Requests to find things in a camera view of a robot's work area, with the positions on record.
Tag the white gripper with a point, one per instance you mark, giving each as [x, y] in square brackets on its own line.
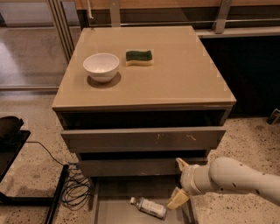
[187, 179]

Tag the clear plastic water bottle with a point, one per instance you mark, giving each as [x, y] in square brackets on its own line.
[149, 207]

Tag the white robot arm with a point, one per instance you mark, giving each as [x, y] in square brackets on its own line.
[222, 175]

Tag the grey middle drawer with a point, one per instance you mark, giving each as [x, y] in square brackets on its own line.
[129, 167]

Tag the grey drawer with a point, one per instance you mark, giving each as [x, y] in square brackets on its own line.
[129, 167]
[150, 139]
[111, 204]

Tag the grey top drawer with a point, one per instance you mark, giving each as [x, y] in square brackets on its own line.
[150, 139]

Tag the grey bottom drawer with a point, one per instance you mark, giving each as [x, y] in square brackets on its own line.
[111, 204]

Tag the grey drawer cabinet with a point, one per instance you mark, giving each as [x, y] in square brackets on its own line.
[181, 88]

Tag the small dark floor object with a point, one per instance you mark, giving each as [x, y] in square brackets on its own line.
[274, 117]

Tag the green yellow sponge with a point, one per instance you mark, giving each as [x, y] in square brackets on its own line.
[139, 58]

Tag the white ceramic bowl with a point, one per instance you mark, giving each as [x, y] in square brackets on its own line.
[101, 67]

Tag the metal railing shelf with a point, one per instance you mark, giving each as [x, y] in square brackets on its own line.
[210, 18]

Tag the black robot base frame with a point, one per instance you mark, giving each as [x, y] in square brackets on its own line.
[12, 140]

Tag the metal window frame posts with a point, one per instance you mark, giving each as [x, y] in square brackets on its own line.
[59, 19]

